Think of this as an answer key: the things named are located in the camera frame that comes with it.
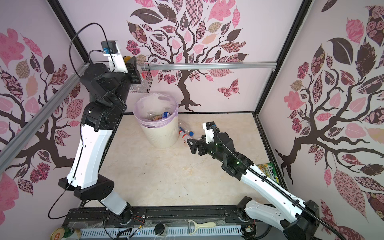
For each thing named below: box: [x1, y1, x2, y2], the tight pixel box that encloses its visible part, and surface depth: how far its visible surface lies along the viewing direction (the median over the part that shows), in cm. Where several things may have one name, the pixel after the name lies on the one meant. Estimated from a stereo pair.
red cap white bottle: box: [180, 131, 193, 142], surface depth 105 cm
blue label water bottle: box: [162, 112, 172, 118], surface depth 96 cm
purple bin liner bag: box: [133, 92, 179, 128], surface depth 94 cm
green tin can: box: [50, 226, 82, 240], surface depth 63 cm
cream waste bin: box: [139, 116, 179, 149], surface depth 92 cm
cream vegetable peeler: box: [187, 220, 216, 235], surface depth 72 cm
